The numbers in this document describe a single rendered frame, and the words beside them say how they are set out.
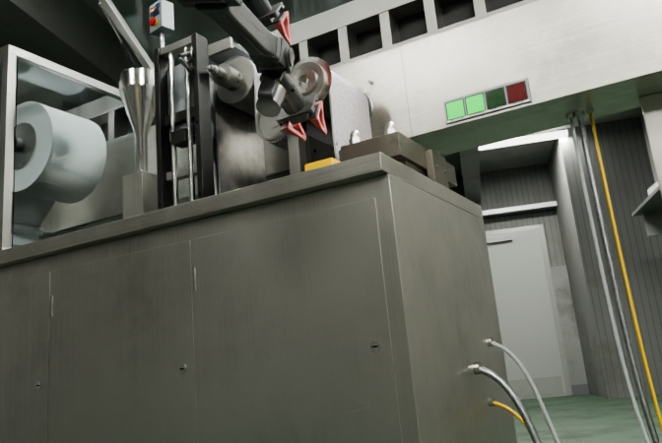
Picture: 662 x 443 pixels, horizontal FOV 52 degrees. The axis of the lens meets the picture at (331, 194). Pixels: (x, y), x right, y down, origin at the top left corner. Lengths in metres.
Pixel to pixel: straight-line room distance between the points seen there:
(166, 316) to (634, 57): 1.34
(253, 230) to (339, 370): 0.37
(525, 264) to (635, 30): 7.46
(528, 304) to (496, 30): 7.36
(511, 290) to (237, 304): 7.85
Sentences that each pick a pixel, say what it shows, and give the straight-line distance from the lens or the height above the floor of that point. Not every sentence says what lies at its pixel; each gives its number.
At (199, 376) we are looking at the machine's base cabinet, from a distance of 1.62.
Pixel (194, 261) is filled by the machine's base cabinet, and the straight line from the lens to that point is 1.64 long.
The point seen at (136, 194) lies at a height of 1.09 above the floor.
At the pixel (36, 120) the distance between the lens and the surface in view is 2.47.
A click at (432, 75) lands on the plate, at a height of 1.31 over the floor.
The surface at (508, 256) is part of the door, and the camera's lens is 9.32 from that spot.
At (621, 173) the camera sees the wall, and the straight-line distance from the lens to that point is 8.28.
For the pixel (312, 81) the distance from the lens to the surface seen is 1.86.
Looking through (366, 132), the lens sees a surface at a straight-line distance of 2.00.
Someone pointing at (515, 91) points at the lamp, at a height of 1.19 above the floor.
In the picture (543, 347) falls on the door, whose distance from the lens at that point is 9.24.
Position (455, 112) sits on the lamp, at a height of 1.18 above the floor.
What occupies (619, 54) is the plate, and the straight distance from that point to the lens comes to 1.97.
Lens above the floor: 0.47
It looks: 15 degrees up
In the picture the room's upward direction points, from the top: 5 degrees counter-clockwise
